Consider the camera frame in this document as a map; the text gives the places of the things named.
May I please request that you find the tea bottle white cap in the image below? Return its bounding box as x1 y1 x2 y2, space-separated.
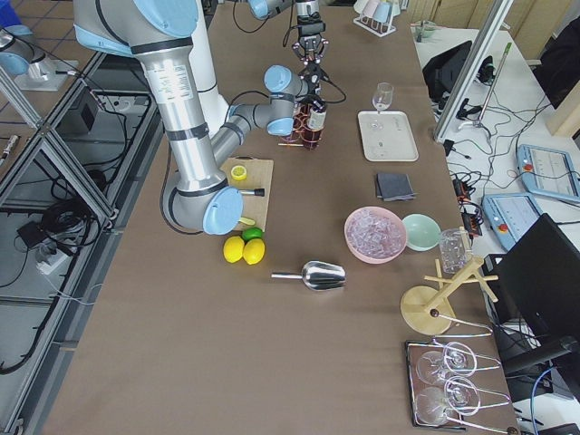
307 97 327 131

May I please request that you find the yellow plastic knife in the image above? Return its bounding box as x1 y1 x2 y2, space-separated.
238 217 256 227

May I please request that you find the pink bowl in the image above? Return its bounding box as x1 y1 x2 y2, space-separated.
343 207 407 264

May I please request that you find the wooden cup tree stand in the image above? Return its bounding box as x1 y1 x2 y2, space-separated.
400 255 498 336

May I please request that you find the aluminium frame post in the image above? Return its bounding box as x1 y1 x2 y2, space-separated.
433 0 513 143

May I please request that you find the steel muddler black tip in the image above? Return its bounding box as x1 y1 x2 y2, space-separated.
239 188 266 198

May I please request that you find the cream rabbit tray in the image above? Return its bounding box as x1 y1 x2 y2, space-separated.
357 111 419 162

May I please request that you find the blue teach pendant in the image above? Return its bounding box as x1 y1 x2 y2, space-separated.
482 192 543 250
517 144 579 203

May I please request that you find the steel ice scoop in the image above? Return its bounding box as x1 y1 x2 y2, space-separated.
271 260 346 291

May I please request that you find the grey folded cloth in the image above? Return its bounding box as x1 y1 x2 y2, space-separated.
375 172 416 201

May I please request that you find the green lime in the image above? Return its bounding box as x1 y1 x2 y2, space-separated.
241 227 264 242

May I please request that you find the half lemon slice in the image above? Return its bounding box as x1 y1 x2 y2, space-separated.
230 165 247 181

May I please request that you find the glass mug on stand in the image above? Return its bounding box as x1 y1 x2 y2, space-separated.
439 227 472 274

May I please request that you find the yellow lemon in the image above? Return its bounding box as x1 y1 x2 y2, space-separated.
243 238 266 265
222 236 245 263

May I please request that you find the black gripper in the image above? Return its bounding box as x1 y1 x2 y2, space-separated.
298 63 325 104
292 22 329 63

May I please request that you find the bamboo cutting board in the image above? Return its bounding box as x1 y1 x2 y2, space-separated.
221 158 274 230

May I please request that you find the white cup rack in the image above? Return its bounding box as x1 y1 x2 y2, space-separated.
353 0 401 37

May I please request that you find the black monitor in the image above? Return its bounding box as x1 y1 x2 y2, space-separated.
484 214 579 383

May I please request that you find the green ceramic bowl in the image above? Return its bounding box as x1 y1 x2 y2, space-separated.
402 214 441 252

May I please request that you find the clear ice cubes pile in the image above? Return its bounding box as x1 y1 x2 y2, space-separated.
346 209 406 259

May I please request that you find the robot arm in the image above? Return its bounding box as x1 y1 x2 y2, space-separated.
248 0 328 65
73 1 316 235

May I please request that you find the clear wine glass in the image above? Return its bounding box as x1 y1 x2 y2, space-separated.
369 82 394 131

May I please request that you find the upside-down wine glass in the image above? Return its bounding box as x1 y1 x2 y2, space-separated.
414 375 512 427
415 342 501 386

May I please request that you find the copper wire bottle basket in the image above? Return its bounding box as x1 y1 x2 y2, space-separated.
279 103 324 150

